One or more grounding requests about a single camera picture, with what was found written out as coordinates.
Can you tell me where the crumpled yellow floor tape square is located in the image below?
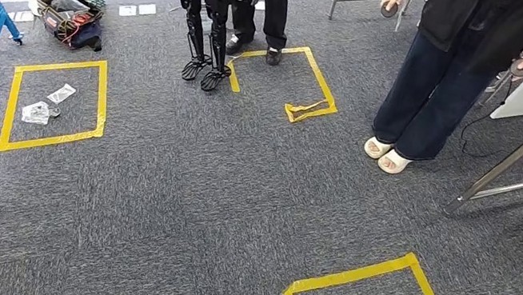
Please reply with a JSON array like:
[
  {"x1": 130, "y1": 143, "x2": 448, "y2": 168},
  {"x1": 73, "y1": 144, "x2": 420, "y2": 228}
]
[{"x1": 218, "y1": 33, "x2": 349, "y2": 131}]

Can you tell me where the open tool bag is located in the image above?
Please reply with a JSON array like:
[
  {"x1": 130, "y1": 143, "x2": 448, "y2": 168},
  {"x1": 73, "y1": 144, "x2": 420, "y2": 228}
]
[{"x1": 28, "y1": 0, "x2": 111, "y2": 56}]

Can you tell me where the flat clear plastic bag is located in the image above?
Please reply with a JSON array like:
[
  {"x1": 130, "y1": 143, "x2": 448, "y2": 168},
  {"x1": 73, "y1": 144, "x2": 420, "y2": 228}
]
[{"x1": 46, "y1": 80, "x2": 78, "y2": 108}]

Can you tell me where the black controller cable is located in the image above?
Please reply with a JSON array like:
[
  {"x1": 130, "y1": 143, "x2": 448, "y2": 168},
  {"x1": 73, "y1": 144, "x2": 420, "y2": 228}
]
[{"x1": 456, "y1": 70, "x2": 517, "y2": 164}]

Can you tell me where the black round controller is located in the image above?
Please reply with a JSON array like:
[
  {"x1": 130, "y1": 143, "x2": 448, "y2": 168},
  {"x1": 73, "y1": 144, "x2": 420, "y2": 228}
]
[
  {"x1": 508, "y1": 55, "x2": 523, "y2": 81},
  {"x1": 378, "y1": 0, "x2": 401, "y2": 20}
]

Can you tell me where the white floor plate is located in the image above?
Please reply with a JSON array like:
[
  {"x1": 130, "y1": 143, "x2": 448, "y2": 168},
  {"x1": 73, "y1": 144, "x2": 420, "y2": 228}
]
[
  {"x1": 118, "y1": 2, "x2": 138, "y2": 20},
  {"x1": 12, "y1": 8, "x2": 36, "y2": 26},
  {"x1": 137, "y1": 1, "x2": 158, "y2": 18}
]

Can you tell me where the crumpled clear plastic bag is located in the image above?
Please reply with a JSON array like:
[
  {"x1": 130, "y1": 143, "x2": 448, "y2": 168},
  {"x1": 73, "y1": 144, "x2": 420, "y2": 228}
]
[{"x1": 19, "y1": 98, "x2": 62, "y2": 130}]

